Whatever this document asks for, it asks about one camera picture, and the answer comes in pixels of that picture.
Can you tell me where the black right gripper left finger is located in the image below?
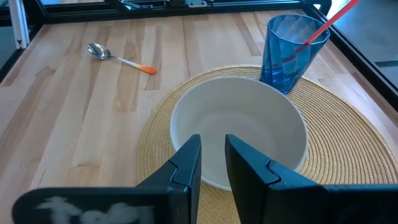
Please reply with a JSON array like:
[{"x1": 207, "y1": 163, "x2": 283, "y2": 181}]
[{"x1": 12, "y1": 134, "x2": 202, "y2": 224}]

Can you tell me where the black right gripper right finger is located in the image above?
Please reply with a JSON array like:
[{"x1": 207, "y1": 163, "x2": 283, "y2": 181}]
[{"x1": 225, "y1": 134, "x2": 398, "y2": 224}]

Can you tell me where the white bowl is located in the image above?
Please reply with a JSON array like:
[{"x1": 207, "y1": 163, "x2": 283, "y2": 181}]
[{"x1": 169, "y1": 76, "x2": 309, "y2": 191}]

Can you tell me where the blue faceted plastic cup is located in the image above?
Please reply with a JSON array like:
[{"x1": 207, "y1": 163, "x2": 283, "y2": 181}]
[{"x1": 259, "y1": 13, "x2": 331, "y2": 95}]

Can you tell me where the orange-handled metal spoon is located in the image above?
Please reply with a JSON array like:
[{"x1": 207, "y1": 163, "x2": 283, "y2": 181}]
[{"x1": 86, "y1": 42, "x2": 158, "y2": 75}]

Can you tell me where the red plastic straw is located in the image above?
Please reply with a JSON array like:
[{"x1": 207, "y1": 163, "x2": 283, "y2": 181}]
[{"x1": 272, "y1": 0, "x2": 361, "y2": 68}]

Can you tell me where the round woven straw placemat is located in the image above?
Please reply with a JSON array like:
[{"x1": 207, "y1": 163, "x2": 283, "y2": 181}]
[{"x1": 137, "y1": 64, "x2": 398, "y2": 224}]

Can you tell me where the white aluminium post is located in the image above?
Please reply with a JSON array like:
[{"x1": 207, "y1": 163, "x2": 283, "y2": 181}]
[{"x1": 7, "y1": 0, "x2": 30, "y2": 49}]

